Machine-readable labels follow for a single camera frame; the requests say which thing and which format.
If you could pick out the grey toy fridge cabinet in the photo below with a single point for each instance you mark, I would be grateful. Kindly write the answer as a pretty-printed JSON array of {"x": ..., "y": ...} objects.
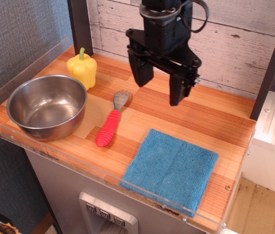
[{"x": 62, "y": 187}]

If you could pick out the yellow toy bell pepper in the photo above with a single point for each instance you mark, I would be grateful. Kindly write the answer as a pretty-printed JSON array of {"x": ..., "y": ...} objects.
[{"x": 83, "y": 68}]

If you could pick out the silver dispenser button panel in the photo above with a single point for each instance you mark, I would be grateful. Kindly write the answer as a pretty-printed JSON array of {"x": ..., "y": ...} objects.
[{"x": 103, "y": 218}]

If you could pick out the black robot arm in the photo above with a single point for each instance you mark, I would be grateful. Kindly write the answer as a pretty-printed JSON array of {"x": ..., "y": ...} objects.
[{"x": 163, "y": 44}]

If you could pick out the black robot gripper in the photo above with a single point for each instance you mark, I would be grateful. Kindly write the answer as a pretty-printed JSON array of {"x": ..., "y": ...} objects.
[{"x": 163, "y": 43}]

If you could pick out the blue towel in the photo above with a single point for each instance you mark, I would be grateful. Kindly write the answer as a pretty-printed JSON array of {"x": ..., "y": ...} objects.
[{"x": 170, "y": 171}]

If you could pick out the stainless steel bowl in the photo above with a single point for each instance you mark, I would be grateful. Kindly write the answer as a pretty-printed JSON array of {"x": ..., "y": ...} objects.
[{"x": 48, "y": 108}]

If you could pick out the clear acrylic table guard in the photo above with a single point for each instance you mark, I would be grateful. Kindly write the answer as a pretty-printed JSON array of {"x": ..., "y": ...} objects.
[{"x": 210, "y": 118}]

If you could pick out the dark left frame post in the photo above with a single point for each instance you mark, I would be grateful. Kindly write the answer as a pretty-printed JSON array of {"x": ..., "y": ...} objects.
[{"x": 80, "y": 25}]

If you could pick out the white toy sink unit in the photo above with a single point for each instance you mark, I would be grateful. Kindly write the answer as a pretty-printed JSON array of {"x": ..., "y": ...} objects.
[{"x": 259, "y": 163}]

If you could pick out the red handled toy fork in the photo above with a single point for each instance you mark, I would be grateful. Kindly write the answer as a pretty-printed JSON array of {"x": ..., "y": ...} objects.
[{"x": 106, "y": 134}]

